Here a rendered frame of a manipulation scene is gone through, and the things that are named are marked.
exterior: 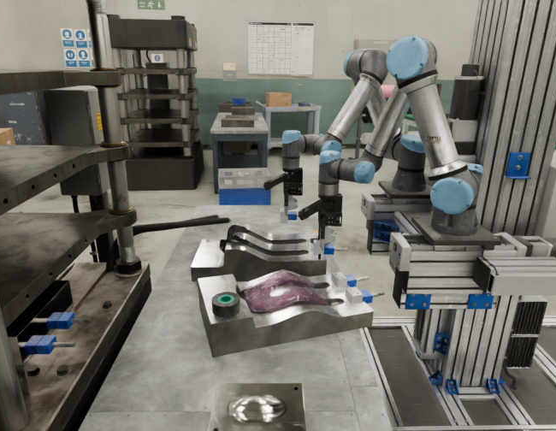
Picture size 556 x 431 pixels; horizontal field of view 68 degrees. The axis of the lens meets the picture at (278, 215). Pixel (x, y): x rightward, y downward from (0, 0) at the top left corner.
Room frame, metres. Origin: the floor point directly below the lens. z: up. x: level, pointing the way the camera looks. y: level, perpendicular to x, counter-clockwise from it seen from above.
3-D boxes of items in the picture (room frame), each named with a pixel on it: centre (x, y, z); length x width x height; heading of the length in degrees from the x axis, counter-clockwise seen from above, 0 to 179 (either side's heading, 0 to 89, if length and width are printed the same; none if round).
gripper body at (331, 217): (1.44, -0.19, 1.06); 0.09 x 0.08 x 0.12; 91
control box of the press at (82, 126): (1.70, 0.77, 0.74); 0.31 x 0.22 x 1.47; 1
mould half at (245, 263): (1.50, 0.07, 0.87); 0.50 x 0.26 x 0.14; 91
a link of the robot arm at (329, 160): (1.44, -0.18, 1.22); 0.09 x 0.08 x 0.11; 59
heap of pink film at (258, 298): (1.15, -0.02, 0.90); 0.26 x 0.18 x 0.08; 108
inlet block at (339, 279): (1.29, -0.26, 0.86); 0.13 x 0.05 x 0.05; 108
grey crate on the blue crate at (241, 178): (4.75, 0.40, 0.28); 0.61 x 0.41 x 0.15; 95
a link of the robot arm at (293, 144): (1.73, -0.06, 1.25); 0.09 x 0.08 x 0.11; 115
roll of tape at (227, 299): (1.01, 0.14, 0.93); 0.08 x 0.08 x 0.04
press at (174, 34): (5.91, 1.60, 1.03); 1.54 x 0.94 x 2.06; 5
